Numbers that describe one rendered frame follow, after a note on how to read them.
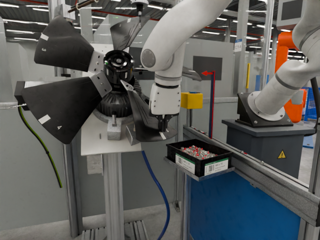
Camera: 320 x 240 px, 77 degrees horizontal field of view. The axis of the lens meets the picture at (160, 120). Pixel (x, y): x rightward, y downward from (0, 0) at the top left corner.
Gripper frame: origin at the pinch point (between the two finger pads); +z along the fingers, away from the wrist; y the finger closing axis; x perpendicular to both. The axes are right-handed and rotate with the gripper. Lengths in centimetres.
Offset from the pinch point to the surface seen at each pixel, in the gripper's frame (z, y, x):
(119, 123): 7.9, 13.9, -17.3
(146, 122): -1.1, 5.7, -0.7
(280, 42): -10, -310, -277
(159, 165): 80, -24, -70
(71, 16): -30, 36, -81
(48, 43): -20, 41, -37
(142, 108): -3.9, 6.4, -6.7
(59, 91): -8.6, 34.3, -11.9
